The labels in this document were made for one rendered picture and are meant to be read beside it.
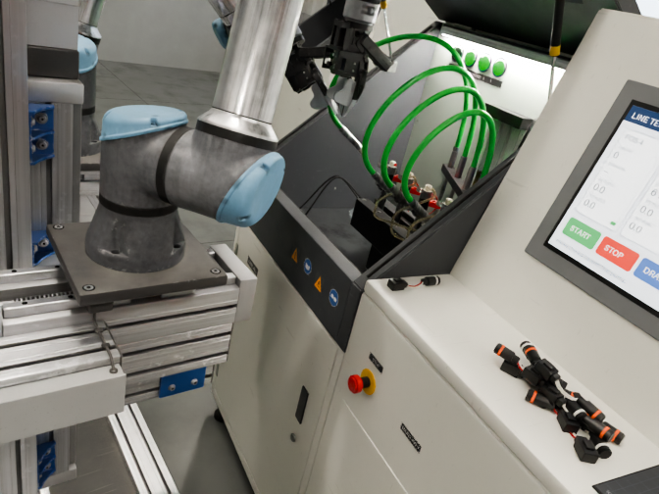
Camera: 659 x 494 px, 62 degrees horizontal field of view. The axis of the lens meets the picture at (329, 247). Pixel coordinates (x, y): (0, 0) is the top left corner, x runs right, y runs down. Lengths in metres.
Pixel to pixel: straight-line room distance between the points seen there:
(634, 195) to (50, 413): 0.94
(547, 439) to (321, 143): 1.12
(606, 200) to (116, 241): 0.81
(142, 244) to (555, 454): 0.66
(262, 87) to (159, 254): 0.30
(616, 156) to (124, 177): 0.80
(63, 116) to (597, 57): 0.95
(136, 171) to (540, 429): 0.68
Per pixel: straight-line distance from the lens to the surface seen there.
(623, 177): 1.05
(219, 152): 0.75
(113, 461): 1.70
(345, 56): 1.27
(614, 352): 1.01
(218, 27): 1.46
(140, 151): 0.80
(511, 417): 0.88
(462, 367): 0.93
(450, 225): 1.15
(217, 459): 1.99
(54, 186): 1.06
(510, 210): 1.16
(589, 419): 0.91
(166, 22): 8.02
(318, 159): 1.71
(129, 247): 0.85
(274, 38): 0.76
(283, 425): 1.53
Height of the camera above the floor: 1.48
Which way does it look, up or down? 25 degrees down
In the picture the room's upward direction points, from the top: 14 degrees clockwise
